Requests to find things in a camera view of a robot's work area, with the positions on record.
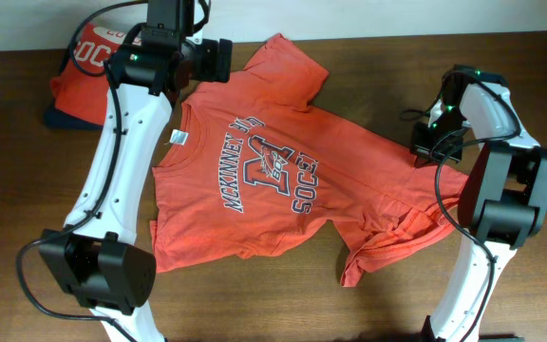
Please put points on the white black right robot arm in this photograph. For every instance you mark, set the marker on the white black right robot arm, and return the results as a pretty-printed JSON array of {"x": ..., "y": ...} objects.
[{"x": 503, "y": 203}]

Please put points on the orange McKinney Boyd soccer t-shirt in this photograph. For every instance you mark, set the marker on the orange McKinney Boyd soccer t-shirt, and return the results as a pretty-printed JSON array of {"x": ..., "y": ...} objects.
[{"x": 262, "y": 170}]

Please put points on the folded orange soccer shirt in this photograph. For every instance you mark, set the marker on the folded orange soccer shirt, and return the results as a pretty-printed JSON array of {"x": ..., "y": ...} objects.
[{"x": 77, "y": 94}]

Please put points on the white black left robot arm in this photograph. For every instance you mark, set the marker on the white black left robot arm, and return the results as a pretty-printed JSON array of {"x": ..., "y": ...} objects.
[{"x": 94, "y": 256}]

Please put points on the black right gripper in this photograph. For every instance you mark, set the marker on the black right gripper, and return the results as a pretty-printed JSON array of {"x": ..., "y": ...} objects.
[{"x": 419, "y": 145}]

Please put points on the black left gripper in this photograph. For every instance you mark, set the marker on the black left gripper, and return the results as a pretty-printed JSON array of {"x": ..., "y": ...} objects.
[{"x": 211, "y": 68}]

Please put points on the folded navy blue shirt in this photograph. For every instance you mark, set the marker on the folded navy blue shirt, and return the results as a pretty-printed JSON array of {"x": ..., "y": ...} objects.
[{"x": 58, "y": 119}]

